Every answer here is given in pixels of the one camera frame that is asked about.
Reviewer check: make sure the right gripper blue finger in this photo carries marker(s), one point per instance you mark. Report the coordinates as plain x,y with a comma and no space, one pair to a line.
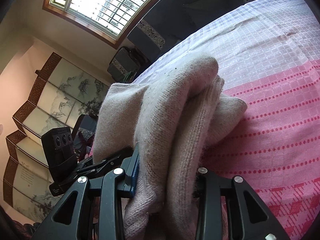
130,165

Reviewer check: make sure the beige knitted sweater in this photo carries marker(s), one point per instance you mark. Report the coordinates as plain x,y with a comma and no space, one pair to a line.
171,120

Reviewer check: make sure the dark chair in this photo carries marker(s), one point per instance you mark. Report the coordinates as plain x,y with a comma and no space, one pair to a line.
83,134

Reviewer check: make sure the painted folding screen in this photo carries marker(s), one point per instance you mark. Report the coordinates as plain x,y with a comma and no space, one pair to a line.
60,94

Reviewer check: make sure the large barred window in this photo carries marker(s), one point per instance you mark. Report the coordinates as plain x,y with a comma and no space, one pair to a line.
108,20

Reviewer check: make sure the dark headboard with carved panels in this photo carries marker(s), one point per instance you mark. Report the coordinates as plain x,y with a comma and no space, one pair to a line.
169,22

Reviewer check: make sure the pink and lilac bedspread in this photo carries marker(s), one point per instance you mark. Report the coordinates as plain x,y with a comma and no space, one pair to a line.
267,53

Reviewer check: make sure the black camera box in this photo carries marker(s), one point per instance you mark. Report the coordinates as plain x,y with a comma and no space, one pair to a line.
57,145

